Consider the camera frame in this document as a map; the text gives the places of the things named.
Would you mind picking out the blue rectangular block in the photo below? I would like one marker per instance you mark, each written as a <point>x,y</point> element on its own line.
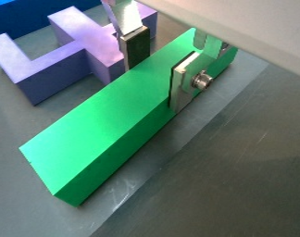
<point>23,16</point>

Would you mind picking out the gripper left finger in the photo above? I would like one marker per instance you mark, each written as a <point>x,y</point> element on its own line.
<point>133,34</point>

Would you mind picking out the purple branched block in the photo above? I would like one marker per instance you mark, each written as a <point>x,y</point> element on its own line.
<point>89,51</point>

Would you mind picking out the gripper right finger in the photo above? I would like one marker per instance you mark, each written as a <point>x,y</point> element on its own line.
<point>189,73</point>

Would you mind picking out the green rectangular block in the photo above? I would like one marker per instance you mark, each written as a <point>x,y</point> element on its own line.
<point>81,149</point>

